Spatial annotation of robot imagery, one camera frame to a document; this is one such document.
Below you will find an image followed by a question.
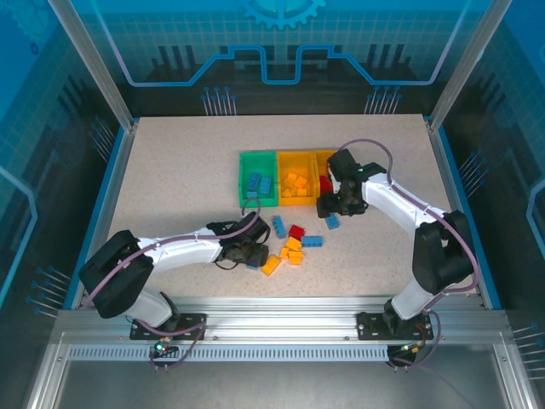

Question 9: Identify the long yellow lego brick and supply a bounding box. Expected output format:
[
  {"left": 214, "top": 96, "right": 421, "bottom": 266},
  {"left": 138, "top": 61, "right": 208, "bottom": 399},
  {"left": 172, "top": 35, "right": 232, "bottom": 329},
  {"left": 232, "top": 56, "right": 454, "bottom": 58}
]
[{"left": 260, "top": 254, "right": 282, "bottom": 278}]

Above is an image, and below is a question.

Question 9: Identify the yellow plastic bin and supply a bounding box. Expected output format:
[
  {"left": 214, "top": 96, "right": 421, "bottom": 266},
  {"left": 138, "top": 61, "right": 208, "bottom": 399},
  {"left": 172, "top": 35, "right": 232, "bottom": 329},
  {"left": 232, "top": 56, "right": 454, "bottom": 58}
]
[{"left": 276, "top": 150, "right": 318, "bottom": 207}]

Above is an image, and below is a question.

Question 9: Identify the orange-yellow plastic bin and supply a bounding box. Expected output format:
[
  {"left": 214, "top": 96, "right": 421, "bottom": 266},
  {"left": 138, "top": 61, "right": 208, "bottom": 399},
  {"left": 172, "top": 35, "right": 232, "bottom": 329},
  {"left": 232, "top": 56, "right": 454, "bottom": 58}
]
[{"left": 314, "top": 148, "right": 341, "bottom": 199}]

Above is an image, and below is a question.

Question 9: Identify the green plastic bin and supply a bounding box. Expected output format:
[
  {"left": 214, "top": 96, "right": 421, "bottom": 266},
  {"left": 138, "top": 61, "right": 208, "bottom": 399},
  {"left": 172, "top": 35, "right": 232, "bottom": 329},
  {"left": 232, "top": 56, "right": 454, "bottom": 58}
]
[{"left": 238, "top": 151, "right": 278, "bottom": 209}]

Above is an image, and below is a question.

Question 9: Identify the small electronics board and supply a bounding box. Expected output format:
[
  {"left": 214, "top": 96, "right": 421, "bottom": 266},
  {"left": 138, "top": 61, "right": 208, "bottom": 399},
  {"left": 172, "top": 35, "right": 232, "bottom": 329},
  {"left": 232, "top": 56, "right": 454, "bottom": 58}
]
[
  {"left": 391, "top": 343, "right": 422, "bottom": 359},
  {"left": 152, "top": 338, "right": 179, "bottom": 360}
]

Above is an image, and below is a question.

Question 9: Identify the grey metal sheet panel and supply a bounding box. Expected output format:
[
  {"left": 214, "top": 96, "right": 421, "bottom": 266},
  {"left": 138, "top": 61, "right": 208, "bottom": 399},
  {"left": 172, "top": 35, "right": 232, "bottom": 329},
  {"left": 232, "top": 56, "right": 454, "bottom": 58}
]
[{"left": 54, "top": 361, "right": 512, "bottom": 409}]

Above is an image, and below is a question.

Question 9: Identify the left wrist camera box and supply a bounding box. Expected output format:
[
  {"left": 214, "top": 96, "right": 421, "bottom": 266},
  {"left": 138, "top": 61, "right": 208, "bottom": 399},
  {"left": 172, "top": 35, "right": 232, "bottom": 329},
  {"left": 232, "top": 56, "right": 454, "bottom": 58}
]
[{"left": 237, "top": 211, "right": 272, "bottom": 245}]

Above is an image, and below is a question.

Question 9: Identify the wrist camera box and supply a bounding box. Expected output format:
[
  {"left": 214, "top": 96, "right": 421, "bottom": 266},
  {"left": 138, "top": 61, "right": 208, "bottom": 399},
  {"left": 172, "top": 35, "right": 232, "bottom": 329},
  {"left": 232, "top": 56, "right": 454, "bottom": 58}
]
[
  {"left": 237, "top": 211, "right": 272, "bottom": 245},
  {"left": 326, "top": 147, "right": 364, "bottom": 182}
]

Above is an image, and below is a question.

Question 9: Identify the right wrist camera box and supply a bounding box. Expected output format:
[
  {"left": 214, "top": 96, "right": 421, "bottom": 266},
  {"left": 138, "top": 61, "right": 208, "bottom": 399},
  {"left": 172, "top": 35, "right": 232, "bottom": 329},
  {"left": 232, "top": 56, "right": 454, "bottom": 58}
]
[{"left": 326, "top": 147, "right": 364, "bottom": 182}]

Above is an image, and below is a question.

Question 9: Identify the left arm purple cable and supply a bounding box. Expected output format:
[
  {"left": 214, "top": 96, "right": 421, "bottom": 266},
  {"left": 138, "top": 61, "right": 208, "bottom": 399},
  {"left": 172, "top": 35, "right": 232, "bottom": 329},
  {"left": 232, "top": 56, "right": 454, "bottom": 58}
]
[{"left": 83, "top": 199, "right": 261, "bottom": 372}]

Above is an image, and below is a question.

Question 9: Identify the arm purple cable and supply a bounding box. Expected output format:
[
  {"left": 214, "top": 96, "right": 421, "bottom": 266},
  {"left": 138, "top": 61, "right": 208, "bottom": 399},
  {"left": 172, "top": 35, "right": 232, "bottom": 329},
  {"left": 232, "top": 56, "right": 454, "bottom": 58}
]
[
  {"left": 83, "top": 199, "right": 261, "bottom": 372},
  {"left": 339, "top": 138, "right": 480, "bottom": 370}
]

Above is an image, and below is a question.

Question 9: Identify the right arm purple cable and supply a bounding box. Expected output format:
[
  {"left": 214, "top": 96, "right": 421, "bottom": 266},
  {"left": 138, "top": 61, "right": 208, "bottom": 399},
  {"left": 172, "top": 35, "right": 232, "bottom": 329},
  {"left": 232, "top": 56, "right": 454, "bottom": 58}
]
[{"left": 339, "top": 138, "right": 480, "bottom": 370}]

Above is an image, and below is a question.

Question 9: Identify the aluminium frame rail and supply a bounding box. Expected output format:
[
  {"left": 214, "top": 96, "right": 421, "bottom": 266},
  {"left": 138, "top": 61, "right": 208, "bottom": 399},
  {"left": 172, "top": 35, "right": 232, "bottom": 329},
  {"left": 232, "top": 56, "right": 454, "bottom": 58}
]
[{"left": 54, "top": 297, "right": 510, "bottom": 347}]

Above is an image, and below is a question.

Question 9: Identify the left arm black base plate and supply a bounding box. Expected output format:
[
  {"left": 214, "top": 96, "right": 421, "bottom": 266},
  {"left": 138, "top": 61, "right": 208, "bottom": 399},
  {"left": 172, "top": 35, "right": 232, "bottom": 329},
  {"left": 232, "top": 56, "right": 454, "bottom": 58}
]
[{"left": 129, "top": 313, "right": 209, "bottom": 342}]

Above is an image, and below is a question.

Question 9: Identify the slotted grey cable duct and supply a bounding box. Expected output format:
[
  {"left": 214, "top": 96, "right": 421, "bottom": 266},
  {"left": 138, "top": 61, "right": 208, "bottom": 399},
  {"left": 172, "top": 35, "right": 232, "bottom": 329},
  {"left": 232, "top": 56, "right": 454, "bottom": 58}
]
[{"left": 67, "top": 345, "right": 391, "bottom": 363}]

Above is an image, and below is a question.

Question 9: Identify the blue-edged aluminium side rail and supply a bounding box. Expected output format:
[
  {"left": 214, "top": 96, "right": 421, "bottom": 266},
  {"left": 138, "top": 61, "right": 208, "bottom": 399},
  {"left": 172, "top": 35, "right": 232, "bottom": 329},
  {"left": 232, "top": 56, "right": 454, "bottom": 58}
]
[
  {"left": 63, "top": 121, "right": 140, "bottom": 310},
  {"left": 425, "top": 118, "right": 506, "bottom": 311}
]

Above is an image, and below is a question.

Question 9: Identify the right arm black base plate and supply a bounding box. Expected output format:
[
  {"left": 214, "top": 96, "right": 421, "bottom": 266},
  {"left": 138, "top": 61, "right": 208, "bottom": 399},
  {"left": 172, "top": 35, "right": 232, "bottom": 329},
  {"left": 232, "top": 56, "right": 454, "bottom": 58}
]
[{"left": 356, "top": 310, "right": 435, "bottom": 342}]

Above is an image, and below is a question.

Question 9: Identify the aluminium frame post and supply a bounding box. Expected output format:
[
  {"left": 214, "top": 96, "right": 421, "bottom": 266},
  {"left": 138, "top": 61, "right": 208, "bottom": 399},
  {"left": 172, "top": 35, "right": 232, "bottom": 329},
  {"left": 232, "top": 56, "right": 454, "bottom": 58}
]
[
  {"left": 427, "top": 0, "right": 515, "bottom": 131},
  {"left": 48, "top": 0, "right": 140, "bottom": 131}
]

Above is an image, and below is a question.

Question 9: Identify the aluminium frame bar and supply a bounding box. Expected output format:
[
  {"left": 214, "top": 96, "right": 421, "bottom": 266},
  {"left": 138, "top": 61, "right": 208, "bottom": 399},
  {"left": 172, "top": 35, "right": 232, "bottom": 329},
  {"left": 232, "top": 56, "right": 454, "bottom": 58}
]
[
  {"left": 25, "top": 331, "right": 69, "bottom": 409},
  {"left": 493, "top": 340, "right": 536, "bottom": 409}
]

